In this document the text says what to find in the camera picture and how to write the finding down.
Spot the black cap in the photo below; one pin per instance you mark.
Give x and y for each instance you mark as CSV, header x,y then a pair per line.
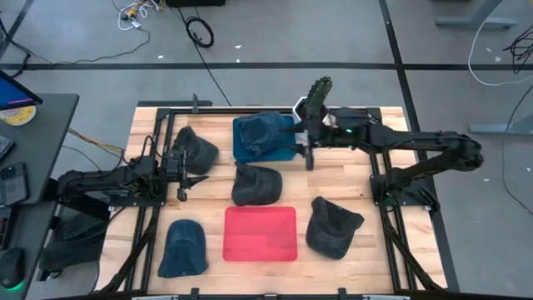
x,y
256,185
204,150
333,231

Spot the grey table foot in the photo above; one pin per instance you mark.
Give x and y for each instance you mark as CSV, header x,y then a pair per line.
x,y
499,128

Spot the black desk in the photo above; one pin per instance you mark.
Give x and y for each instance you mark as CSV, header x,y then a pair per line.
x,y
46,137

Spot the yellow round disc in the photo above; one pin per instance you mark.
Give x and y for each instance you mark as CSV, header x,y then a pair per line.
x,y
21,116

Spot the blue plastic bin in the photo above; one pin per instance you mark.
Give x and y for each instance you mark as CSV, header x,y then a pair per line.
x,y
266,157

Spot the grey table leg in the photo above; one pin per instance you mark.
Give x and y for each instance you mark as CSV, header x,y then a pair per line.
x,y
474,21

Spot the black smartphone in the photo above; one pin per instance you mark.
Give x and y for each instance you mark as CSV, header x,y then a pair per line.
x,y
14,183

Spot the black aluminium rig frame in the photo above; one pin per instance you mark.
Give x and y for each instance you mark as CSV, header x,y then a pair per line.
x,y
208,110

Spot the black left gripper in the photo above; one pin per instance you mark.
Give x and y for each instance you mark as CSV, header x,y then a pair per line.
x,y
175,171

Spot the black box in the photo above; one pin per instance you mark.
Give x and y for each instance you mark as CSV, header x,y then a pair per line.
x,y
193,3

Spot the red plastic bin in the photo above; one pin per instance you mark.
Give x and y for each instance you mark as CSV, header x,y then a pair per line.
x,y
260,233

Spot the green cactus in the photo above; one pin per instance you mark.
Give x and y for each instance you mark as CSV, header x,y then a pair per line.
x,y
318,91

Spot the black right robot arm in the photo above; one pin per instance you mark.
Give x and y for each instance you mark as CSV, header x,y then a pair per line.
x,y
416,139

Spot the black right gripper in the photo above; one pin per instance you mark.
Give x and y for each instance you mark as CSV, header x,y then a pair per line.
x,y
320,132

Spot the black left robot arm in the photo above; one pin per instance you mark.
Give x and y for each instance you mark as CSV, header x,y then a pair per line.
x,y
104,183

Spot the black computer mouse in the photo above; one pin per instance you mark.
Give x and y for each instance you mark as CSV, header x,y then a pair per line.
x,y
11,266

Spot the computer monitor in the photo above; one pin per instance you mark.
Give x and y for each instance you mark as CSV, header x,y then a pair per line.
x,y
12,93

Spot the blue denim cap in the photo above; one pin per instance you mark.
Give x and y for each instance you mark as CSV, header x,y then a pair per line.
x,y
260,131
183,250

